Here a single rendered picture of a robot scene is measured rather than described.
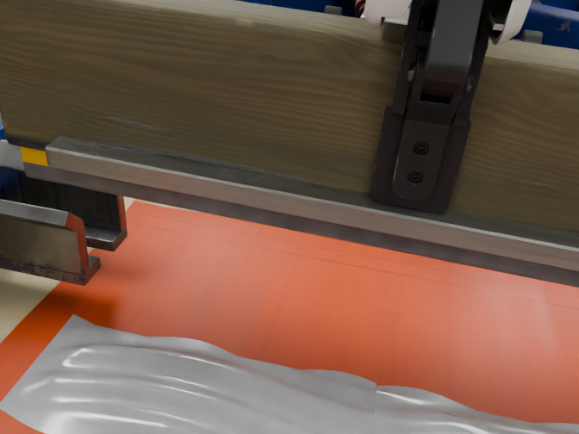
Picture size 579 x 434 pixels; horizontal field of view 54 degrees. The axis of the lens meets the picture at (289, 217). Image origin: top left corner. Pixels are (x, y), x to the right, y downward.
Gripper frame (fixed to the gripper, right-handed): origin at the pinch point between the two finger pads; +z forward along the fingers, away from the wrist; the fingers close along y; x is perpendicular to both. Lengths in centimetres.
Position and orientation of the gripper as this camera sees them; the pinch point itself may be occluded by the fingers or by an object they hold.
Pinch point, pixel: (419, 142)
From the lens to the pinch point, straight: 24.9
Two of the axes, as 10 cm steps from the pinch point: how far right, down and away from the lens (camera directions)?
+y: -2.2, 5.0, -8.3
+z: -0.8, 8.4, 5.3
